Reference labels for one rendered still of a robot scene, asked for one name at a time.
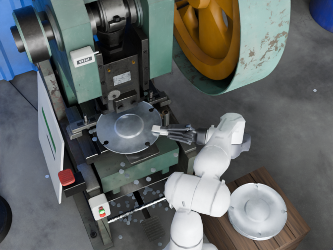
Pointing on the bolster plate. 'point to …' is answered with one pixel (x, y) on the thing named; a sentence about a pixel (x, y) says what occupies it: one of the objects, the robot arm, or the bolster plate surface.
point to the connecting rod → (112, 22)
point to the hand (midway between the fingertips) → (160, 130)
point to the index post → (165, 117)
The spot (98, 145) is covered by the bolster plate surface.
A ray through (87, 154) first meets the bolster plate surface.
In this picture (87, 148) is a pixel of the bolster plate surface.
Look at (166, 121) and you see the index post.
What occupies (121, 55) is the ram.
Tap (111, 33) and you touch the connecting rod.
